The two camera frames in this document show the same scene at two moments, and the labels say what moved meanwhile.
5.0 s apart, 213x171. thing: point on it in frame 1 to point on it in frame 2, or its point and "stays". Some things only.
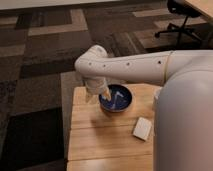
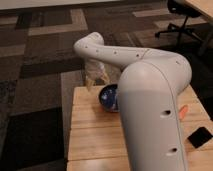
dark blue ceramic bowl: [121, 99] stays
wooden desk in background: [204, 6] stays
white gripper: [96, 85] to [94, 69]
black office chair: [184, 9] stays
